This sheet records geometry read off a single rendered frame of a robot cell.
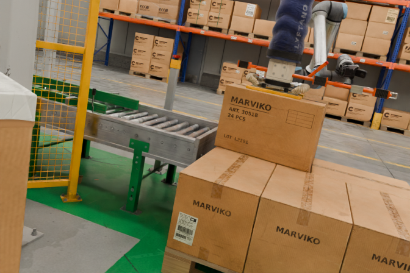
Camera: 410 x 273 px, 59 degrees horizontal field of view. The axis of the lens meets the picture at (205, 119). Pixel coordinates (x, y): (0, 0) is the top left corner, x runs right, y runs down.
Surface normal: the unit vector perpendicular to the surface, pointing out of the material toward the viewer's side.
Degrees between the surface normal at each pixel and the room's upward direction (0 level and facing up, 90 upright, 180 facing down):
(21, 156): 90
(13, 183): 90
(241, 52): 90
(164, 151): 90
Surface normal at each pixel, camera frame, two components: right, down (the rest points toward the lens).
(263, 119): -0.37, 0.11
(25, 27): 0.93, 0.23
